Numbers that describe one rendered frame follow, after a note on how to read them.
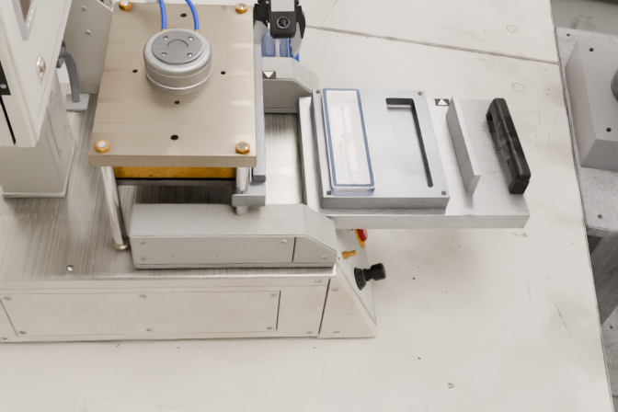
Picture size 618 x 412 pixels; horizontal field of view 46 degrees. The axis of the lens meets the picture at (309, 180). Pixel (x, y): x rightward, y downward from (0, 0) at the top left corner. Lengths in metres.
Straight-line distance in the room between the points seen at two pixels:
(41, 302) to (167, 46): 0.37
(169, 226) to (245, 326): 0.22
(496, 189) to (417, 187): 0.11
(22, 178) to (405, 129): 0.52
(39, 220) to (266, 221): 0.30
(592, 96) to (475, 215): 0.54
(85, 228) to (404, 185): 0.42
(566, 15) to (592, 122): 1.80
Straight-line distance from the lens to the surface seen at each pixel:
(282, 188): 0.99
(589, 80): 1.48
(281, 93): 1.06
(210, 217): 0.87
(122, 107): 0.85
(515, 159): 1.00
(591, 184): 1.39
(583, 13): 3.21
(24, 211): 1.00
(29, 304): 1.00
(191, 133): 0.81
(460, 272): 1.18
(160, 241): 0.87
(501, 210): 0.98
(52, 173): 0.97
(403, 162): 0.98
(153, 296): 0.96
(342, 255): 0.97
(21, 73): 0.71
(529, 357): 1.14
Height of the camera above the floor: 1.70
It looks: 49 degrees down
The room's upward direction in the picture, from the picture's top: 8 degrees clockwise
